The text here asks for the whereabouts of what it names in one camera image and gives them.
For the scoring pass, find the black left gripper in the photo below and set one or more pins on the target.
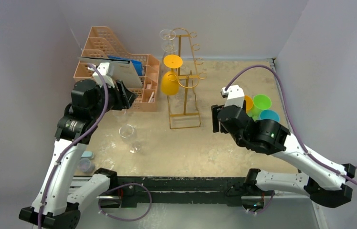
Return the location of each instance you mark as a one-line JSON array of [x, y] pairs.
[[128, 96]]

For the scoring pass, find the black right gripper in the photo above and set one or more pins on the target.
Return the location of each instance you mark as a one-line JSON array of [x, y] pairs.
[[215, 117]]

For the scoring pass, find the yellow plastic goblet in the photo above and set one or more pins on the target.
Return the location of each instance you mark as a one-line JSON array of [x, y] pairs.
[[248, 104], [170, 83]]

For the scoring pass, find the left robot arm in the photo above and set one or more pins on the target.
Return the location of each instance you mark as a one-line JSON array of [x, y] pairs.
[[55, 207]]

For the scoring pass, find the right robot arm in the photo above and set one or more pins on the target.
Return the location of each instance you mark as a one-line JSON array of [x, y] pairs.
[[318, 178]]

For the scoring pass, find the grey paper folder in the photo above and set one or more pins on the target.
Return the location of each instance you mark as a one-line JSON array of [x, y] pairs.
[[123, 70]]

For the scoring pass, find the green plastic goblet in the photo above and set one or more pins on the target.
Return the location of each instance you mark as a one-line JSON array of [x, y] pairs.
[[260, 102]]

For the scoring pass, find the peach plastic file organizer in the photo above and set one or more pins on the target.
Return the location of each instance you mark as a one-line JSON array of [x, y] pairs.
[[139, 72]]

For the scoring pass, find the blue plastic goblet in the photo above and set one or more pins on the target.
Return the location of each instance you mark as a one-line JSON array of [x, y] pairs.
[[269, 114]]

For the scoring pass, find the blue small container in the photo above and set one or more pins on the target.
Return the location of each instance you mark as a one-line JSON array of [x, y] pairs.
[[88, 154]]

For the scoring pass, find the small clear plastic cup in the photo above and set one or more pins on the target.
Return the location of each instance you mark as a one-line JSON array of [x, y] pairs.
[[86, 166]]

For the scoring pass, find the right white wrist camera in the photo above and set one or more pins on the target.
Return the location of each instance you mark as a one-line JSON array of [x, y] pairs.
[[234, 96]]

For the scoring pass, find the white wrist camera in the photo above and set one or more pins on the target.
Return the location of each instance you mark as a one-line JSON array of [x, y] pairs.
[[234, 96], [102, 74]]

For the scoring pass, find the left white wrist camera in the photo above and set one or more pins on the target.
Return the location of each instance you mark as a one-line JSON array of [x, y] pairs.
[[102, 74]]

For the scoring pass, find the gold wire wine glass rack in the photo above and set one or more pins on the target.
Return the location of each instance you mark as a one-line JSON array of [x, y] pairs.
[[188, 81]]

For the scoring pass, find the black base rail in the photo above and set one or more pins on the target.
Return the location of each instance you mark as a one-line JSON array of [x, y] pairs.
[[230, 191]]

